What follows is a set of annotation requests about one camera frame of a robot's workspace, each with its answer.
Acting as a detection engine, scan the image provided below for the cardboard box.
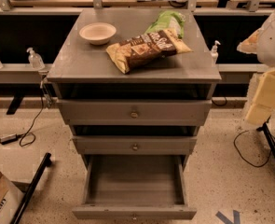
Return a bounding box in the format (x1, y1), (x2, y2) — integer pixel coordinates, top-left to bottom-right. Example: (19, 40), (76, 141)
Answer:
(0, 172), (23, 224)

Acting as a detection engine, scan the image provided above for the grey top drawer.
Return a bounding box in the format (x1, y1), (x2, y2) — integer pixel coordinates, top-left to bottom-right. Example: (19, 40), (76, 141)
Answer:
(57, 100), (212, 126)

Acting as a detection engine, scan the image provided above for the grey wooden drawer cabinet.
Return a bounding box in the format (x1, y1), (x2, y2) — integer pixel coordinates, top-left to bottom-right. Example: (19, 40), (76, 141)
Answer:
(46, 7), (223, 173)

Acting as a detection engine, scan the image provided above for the grey shelf rail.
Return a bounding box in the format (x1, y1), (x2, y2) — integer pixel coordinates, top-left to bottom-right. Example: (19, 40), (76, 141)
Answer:
(0, 63), (52, 84)

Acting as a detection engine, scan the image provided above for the clear pump sanitizer bottle left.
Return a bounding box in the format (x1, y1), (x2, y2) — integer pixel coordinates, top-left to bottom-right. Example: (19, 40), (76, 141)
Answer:
(27, 48), (45, 70)

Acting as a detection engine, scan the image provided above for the white paper bowl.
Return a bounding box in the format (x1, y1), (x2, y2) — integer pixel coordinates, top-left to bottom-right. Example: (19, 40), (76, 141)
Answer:
(79, 22), (117, 45)

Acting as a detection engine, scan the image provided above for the grey middle drawer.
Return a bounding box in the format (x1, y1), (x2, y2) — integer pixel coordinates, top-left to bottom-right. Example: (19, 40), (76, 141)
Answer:
(73, 136), (197, 155)

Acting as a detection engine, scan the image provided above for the green chip bag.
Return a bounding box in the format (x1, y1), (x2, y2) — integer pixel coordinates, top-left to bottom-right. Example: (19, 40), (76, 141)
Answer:
(145, 10), (186, 38)

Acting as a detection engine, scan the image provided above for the brown chip bag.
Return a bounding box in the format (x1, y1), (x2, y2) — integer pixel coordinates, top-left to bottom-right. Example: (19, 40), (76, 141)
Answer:
(106, 28), (192, 74)

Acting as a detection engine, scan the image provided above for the open grey bottom drawer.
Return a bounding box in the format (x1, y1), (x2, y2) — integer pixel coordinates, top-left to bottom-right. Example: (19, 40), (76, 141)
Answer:
(73, 155), (197, 220)

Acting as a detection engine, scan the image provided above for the black cable loop right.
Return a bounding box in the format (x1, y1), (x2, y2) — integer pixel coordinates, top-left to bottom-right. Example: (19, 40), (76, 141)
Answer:
(233, 130), (273, 169)

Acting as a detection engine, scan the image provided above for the white pump bottle right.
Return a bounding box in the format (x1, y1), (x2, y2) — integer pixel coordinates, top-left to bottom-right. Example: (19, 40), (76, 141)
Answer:
(211, 40), (221, 63)

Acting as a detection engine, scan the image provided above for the black pole on floor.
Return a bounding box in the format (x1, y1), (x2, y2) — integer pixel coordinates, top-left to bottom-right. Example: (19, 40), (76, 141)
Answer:
(9, 152), (52, 224)

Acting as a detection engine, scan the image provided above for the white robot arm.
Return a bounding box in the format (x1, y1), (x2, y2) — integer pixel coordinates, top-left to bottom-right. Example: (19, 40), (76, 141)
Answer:
(237, 10), (275, 126)

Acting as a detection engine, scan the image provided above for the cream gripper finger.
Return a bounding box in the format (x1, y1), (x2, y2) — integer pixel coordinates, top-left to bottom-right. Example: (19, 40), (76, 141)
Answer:
(244, 68), (275, 125)

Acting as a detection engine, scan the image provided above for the black power adapter with cable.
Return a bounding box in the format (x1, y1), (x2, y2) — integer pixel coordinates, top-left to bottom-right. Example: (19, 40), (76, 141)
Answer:
(0, 96), (45, 147)

